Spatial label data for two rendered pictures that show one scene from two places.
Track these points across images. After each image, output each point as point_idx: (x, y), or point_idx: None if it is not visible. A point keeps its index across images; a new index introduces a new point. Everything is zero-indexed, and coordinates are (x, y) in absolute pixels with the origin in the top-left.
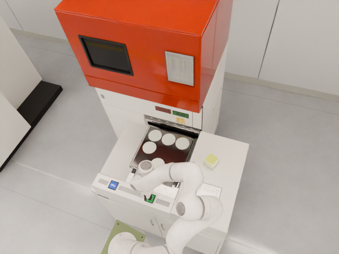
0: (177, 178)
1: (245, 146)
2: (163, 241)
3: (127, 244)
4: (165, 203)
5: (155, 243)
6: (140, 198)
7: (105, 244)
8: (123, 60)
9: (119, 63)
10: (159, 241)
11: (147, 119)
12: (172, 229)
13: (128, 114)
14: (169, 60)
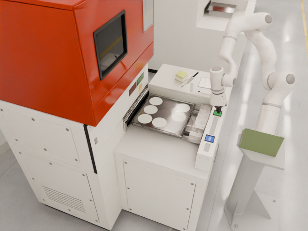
0: (238, 33)
1: (165, 65)
2: (207, 192)
3: (266, 114)
4: None
5: (210, 199)
6: (219, 118)
7: (270, 134)
8: (121, 37)
9: (118, 46)
10: (207, 195)
11: (126, 119)
12: (268, 47)
13: (113, 138)
14: (144, 3)
